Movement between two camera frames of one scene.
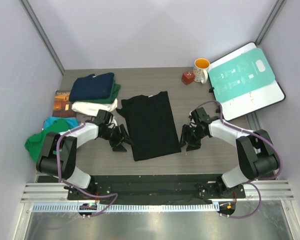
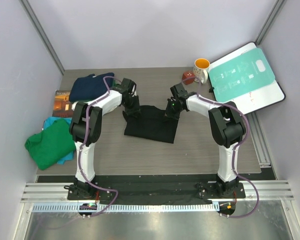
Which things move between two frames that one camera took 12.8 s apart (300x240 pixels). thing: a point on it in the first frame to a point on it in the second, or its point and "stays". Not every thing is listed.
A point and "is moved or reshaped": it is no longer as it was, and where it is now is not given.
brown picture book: [62, 106] stays
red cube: [187, 77] stays
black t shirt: [151, 123] is moved or reshaped
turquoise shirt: [72, 122] stays
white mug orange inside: [200, 72] stays
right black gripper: [186, 131] to [169, 113]
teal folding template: [243, 74] stays
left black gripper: [117, 143] to [134, 111]
